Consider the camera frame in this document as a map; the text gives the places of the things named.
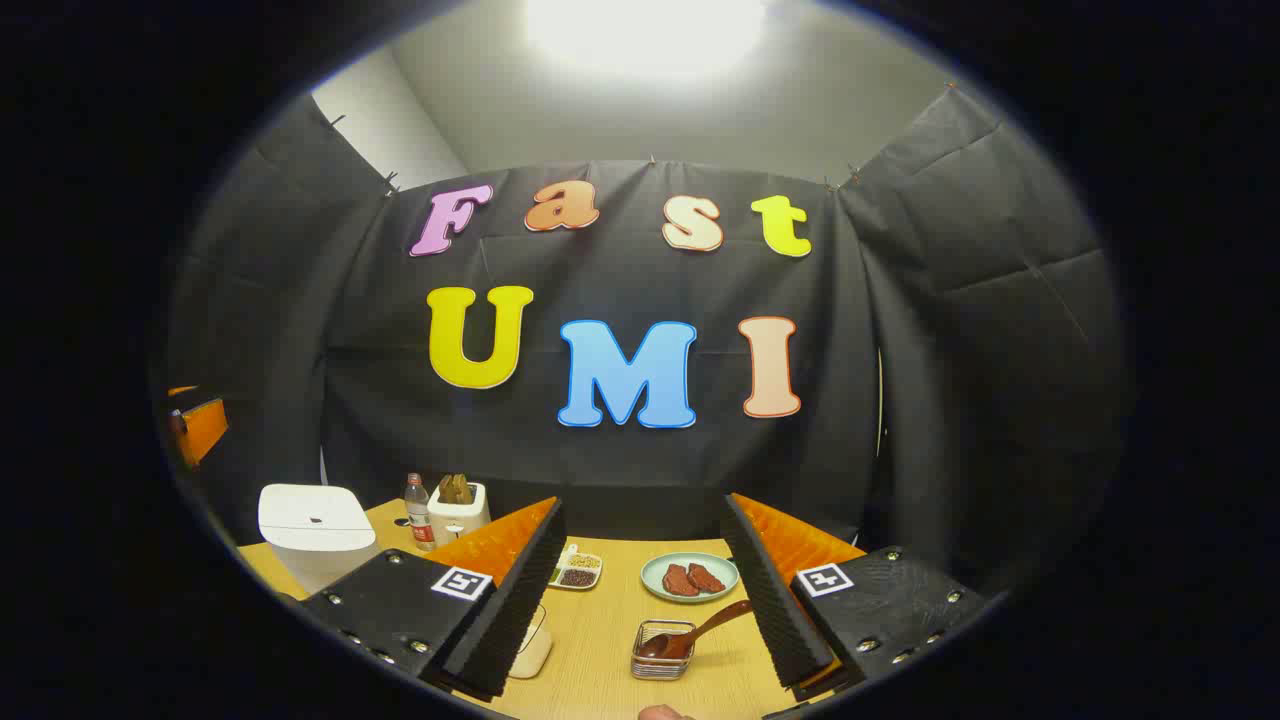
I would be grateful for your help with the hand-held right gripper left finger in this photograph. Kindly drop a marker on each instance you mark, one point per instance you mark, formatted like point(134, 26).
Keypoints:
point(520, 590)

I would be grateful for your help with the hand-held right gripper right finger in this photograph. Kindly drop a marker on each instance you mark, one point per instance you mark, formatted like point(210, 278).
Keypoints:
point(770, 600)

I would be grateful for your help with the clear container of rice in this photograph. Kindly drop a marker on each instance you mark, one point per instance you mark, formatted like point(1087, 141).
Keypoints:
point(533, 645)

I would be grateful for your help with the brown wooden spoon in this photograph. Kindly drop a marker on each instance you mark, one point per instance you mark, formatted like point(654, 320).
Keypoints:
point(700, 630)

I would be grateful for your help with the white rice cooker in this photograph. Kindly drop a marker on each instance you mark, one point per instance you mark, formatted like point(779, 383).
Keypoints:
point(315, 530)

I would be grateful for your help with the white divided grain dish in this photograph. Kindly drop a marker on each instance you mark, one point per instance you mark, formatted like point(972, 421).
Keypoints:
point(578, 576)

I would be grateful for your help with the red meat piece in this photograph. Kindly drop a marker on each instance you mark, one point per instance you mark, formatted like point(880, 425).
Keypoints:
point(678, 581)
point(707, 578)

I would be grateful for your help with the white toaster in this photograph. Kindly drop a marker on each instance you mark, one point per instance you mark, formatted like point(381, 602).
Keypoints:
point(458, 522)

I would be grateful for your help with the brown toast slice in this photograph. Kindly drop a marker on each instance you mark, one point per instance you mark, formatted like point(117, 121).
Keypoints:
point(464, 489)
point(447, 489)

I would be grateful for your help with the light green plate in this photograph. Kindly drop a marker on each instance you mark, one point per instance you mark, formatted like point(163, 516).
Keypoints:
point(655, 575)

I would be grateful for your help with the clear plastic water bottle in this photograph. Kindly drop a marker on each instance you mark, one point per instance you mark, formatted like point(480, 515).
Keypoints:
point(418, 515)

